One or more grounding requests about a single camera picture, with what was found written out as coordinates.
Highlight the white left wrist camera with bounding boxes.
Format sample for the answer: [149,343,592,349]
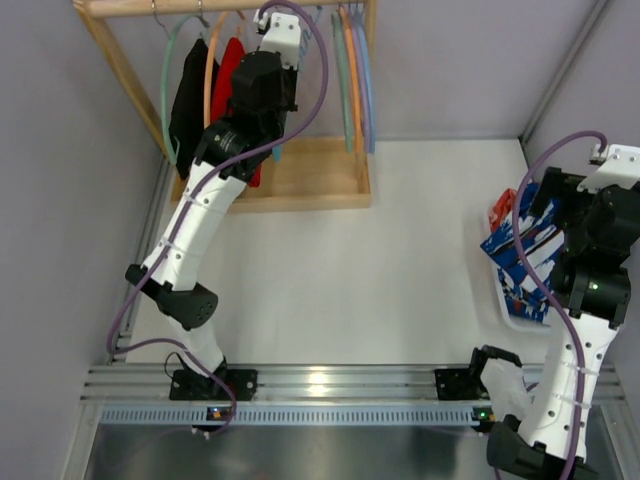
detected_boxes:
[253,10,302,71]

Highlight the empty green hanger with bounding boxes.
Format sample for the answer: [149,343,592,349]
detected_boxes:
[331,10,354,153]

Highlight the aluminium mounting rail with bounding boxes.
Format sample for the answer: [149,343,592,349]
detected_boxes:
[82,363,626,401]

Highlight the black trousers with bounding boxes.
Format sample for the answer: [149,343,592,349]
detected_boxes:
[169,39,209,180]

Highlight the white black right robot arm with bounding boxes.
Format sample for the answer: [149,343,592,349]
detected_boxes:
[471,168,639,479]

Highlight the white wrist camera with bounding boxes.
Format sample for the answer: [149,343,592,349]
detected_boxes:
[253,10,302,71]
[577,144,640,194]

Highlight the grey slotted cable duct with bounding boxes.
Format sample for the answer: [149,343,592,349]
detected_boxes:
[100,404,490,427]

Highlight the orange hanger with red trousers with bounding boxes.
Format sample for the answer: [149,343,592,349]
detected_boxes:
[203,10,246,129]

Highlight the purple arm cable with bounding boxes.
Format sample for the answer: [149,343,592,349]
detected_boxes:
[105,0,331,435]
[492,130,609,480]

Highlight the blue white patterned trousers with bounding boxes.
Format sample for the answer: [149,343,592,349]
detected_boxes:
[479,182,571,324]

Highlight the empty orange hanger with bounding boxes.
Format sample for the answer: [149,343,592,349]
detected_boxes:
[338,6,364,154]

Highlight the orange white patterned garment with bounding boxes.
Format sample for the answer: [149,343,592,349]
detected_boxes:
[488,188,516,233]

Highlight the green hanger with black trousers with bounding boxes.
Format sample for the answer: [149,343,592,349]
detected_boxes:
[160,14,210,166]

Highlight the red trousers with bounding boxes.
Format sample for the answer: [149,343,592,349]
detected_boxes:
[209,35,264,189]

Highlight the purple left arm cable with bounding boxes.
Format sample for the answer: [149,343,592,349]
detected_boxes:
[105,0,331,435]

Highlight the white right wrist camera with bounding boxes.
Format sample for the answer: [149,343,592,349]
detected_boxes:
[577,144,640,194]

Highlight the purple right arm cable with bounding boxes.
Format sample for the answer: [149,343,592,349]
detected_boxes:
[492,130,609,480]

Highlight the wooden clothes rack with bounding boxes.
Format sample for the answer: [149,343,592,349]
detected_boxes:
[73,1,371,213]

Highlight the white plastic basket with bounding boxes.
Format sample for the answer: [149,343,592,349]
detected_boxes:
[482,209,556,334]

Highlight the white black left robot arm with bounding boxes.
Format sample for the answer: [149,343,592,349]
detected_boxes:
[125,50,298,400]

